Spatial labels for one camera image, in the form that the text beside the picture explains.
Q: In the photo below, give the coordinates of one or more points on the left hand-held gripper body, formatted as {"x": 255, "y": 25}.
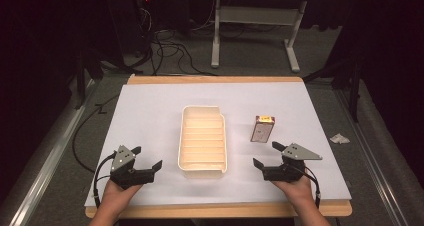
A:
{"x": 125, "y": 176}

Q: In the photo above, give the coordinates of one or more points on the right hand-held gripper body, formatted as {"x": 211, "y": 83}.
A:
{"x": 286, "y": 172}

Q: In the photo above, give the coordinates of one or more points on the small grey battery box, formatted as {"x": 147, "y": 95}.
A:
{"x": 261, "y": 131}

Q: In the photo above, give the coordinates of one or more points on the cream plastic ribbed tray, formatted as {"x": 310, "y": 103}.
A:
{"x": 202, "y": 142}

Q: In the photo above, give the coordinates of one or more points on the person's left hand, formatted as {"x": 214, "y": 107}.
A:
{"x": 115, "y": 196}

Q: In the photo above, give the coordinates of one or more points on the person's right hand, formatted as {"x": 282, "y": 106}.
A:
{"x": 300, "y": 192}

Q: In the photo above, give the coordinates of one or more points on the white table mat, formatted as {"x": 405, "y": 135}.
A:
{"x": 156, "y": 106}

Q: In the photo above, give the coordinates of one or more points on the crumpled white paper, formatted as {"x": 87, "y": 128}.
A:
{"x": 339, "y": 139}

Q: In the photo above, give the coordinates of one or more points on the black metal stand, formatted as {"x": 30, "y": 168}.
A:
{"x": 353, "y": 86}
{"x": 81, "y": 79}

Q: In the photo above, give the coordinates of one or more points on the wooden table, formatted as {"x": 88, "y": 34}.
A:
{"x": 216, "y": 79}

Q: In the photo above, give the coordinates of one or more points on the silver metal floor rail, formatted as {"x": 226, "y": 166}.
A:
{"x": 366, "y": 146}
{"x": 50, "y": 159}

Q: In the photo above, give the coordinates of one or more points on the white metal desk frame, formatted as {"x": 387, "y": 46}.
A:
{"x": 253, "y": 15}

